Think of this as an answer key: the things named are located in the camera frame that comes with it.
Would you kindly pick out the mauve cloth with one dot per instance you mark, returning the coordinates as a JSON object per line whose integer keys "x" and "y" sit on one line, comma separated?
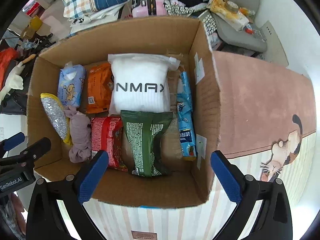
{"x": 80, "y": 131}

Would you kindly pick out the silver yellow scrub sponge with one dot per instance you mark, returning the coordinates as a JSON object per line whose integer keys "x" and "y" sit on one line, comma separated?
{"x": 55, "y": 113}

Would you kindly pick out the red plastic bag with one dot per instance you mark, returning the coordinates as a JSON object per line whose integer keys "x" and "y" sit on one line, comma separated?
{"x": 5, "y": 57}

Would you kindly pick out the light blue snack stick packet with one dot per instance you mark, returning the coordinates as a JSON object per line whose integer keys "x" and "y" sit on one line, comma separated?
{"x": 185, "y": 118}

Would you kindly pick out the orange snack bag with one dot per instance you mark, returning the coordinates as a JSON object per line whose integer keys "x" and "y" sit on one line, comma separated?
{"x": 99, "y": 89}

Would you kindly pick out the green snack bag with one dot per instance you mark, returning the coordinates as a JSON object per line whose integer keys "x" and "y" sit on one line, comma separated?
{"x": 144, "y": 131}

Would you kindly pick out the grey floor chair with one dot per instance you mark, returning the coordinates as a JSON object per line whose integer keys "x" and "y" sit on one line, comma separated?
{"x": 249, "y": 37}

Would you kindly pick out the blue tissue pack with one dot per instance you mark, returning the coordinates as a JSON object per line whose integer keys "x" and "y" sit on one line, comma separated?
{"x": 71, "y": 82}

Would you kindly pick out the white goose plush toy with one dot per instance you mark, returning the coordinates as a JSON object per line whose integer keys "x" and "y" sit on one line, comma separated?
{"x": 14, "y": 79}

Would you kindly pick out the white NMAX sock pack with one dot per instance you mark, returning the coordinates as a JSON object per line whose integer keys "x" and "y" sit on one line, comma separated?
{"x": 140, "y": 82}

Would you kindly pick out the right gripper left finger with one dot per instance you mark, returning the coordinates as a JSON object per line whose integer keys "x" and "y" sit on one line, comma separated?
{"x": 79, "y": 189}

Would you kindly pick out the red noodle packet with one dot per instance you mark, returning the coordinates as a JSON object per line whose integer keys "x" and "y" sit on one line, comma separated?
{"x": 107, "y": 134}

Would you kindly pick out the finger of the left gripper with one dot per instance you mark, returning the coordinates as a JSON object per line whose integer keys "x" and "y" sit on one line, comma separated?
{"x": 12, "y": 142}
{"x": 34, "y": 152}

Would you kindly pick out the yellow plastic wrapped package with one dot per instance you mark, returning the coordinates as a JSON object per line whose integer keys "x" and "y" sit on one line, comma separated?
{"x": 229, "y": 12}

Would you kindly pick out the pink suitcase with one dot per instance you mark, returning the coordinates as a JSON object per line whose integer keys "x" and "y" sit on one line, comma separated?
{"x": 146, "y": 8}

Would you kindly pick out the black white patterned bag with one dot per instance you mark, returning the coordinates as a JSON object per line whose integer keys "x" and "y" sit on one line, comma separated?
{"x": 194, "y": 9}

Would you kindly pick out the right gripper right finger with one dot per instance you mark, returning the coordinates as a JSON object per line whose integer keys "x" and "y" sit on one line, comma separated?
{"x": 240, "y": 189}

